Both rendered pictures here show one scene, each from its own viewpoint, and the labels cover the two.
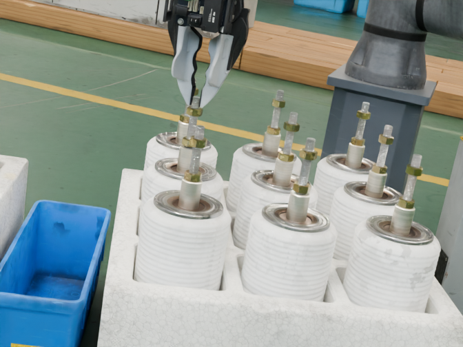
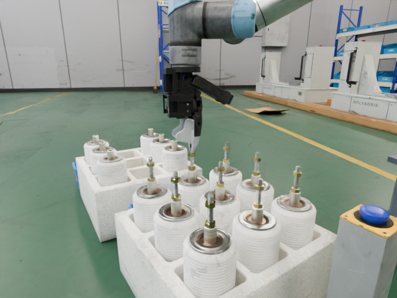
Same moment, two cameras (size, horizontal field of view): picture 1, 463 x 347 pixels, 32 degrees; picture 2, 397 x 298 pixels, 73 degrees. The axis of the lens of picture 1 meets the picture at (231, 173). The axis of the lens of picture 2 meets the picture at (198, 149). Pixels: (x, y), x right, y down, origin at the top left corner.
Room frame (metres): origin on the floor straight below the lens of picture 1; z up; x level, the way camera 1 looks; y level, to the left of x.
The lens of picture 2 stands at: (0.64, -0.55, 0.54)
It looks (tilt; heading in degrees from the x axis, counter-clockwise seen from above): 17 degrees down; 63
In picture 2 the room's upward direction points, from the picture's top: straight up
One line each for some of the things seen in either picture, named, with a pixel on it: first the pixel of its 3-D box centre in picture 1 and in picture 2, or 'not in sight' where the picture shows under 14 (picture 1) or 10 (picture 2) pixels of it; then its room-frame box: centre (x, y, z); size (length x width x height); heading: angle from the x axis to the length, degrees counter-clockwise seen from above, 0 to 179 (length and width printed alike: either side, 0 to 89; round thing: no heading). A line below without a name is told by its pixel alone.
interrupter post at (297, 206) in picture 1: (297, 206); (176, 206); (0.83, -0.08, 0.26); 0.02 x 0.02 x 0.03
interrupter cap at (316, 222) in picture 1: (295, 218); (176, 211); (0.83, -0.08, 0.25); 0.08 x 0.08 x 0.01
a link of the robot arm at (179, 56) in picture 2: not in sight; (185, 57); (0.92, 0.05, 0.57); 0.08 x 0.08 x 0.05
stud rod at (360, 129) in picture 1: (360, 129); (296, 182); (1.08, -0.16, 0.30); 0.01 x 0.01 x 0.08
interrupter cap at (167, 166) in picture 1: (185, 170); (192, 180); (0.94, 0.06, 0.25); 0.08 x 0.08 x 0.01
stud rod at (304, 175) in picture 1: (304, 172); (175, 188); (0.83, -0.08, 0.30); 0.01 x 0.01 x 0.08
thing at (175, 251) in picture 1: (176, 281); (153, 223); (0.82, 0.04, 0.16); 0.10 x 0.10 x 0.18
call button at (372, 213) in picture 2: not in sight; (373, 215); (1.06, -0.34, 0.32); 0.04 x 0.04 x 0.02
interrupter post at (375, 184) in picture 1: (375, 184); (257, 213); (0.97, -0.18, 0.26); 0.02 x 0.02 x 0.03
